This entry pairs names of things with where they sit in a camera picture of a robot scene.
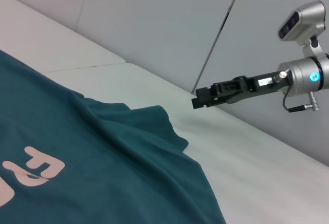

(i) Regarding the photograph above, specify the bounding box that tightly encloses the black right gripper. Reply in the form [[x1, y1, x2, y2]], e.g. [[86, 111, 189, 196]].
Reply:
[[191, 70, 293, 110]]

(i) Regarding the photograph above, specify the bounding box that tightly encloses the teal t-shirt with FREE print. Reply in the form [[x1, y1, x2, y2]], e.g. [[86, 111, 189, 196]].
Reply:
[[0, 50, 227, 224]]

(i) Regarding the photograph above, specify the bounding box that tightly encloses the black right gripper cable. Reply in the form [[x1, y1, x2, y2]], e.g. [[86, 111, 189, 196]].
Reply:
[[282, 90, 321, 113]]

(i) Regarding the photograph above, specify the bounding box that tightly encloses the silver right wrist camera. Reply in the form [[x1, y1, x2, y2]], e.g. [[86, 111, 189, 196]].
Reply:
[[277, 0, 326, 59]]

